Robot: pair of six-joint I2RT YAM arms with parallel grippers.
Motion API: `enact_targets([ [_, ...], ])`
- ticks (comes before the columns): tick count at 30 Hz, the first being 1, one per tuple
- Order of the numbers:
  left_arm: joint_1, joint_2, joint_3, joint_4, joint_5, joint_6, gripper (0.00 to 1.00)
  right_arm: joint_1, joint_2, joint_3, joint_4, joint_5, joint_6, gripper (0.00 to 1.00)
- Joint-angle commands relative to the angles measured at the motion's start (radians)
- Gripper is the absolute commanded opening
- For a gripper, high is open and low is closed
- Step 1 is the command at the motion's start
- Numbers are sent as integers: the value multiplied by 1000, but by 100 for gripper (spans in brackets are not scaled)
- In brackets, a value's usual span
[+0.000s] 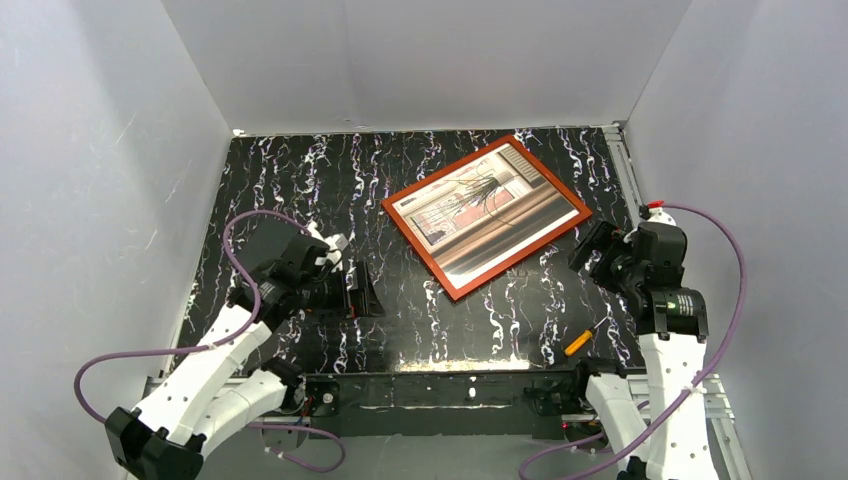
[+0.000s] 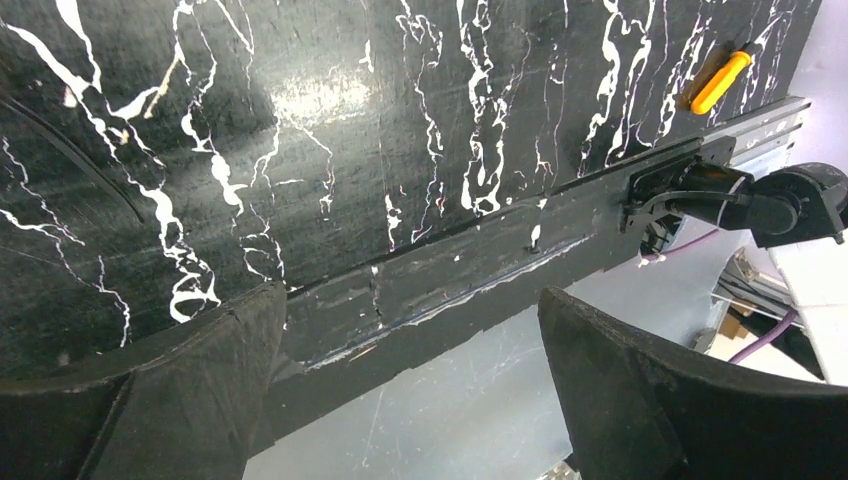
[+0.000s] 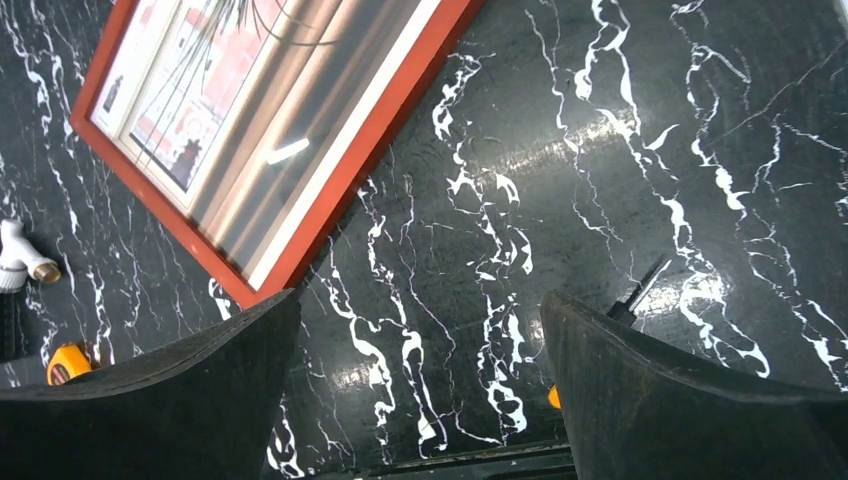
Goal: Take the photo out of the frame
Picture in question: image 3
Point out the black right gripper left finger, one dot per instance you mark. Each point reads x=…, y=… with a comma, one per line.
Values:
x=202, y=407

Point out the white plastic pipe fitting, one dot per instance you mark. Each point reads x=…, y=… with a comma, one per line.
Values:
x=21, y=261

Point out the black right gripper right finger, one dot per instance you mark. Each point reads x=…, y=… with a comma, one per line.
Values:
x=719, y=423

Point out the yellow handled screwdriver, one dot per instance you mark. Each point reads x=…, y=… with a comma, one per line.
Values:
x=636, y=298

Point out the red wooden picture frame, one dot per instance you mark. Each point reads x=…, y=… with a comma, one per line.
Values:
x=246, y=127

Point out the yellow tape measure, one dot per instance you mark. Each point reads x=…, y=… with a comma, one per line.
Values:
x=68, y=362

